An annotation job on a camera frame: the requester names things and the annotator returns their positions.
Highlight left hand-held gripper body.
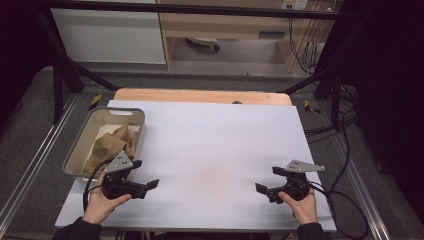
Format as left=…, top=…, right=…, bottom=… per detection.
left=100, top=150, right=135, bottom=200

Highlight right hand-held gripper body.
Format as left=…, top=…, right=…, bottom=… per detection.
left=283, top=159, right=326, bottom=202

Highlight tan cloth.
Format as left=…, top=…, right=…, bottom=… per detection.
left=81, top=122, right=139, bottom=175

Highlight grey plastic basket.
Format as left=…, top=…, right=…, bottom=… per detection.
left=62, top=106, right=146, bottom=184

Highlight person's left hand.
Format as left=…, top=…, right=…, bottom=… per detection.
left=81, top=173, right=133, bottom=225

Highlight person's right hand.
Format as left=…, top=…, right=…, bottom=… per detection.
left=278, top=182, right=318, bottom=226

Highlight yellow and black clamp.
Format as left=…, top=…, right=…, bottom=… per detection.
left=303, top=99, right=322, bottom=115
left=88, top=93, right=103, bottom=111

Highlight light wooden table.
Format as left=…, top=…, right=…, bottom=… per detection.
left=113, top=87, right=293, bottom=107

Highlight white cabinet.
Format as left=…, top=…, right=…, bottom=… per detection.
left=50, top=8, right=167, bottom=65

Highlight white chair base with casters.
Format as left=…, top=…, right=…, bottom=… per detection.
left=184, top=37, right=221, bottom=53

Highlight dark curtain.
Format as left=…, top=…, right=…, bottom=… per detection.
left=333, top=0, right=424, bottom=214

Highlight light wooden desk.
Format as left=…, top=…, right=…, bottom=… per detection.
left=156, top=0, right=338, bottom=73

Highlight white power strip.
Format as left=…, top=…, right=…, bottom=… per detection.
left=281, top=0, right=309, bottom=10

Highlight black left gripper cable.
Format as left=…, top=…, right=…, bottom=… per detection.
left=82, top=159, right=113, bottom=213

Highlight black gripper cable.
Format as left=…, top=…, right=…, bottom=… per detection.
left=308, top=109, right=370, bottom=240
left=82, top=159, right=113, bottom=213

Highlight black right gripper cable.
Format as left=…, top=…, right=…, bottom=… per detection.
left=308, top=109, right=370, bottom=240

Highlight aluminium rail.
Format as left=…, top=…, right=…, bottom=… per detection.
left=0, top=94, right=79, bottom=228
left=333, top=133, right=391, bottom=240

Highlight black floor cables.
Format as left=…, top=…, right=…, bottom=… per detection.
left=304, top=111, right=359, bottom=138

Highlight hanging black cables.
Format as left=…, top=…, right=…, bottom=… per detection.
left=288, top=16, right=323, bottom=75

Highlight black metal frame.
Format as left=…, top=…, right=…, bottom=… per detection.
left=33, top=0, right=378, bottom=134

